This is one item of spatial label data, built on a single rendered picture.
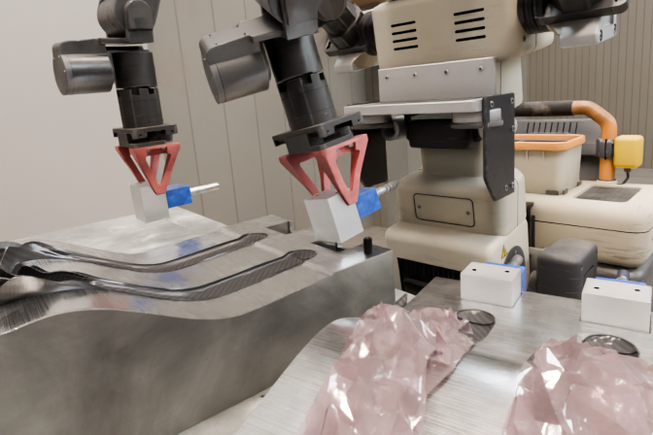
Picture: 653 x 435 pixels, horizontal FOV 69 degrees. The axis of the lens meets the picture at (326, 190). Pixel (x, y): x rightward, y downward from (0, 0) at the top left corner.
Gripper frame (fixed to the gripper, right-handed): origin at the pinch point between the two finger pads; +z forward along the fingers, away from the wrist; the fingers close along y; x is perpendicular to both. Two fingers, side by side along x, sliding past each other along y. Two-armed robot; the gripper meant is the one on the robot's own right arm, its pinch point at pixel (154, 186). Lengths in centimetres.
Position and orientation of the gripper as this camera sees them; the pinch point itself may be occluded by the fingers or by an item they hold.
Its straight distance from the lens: 76.6
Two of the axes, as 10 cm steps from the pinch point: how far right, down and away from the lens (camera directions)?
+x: 7.8, -2.0, 5.9
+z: 0.9, 9.7, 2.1
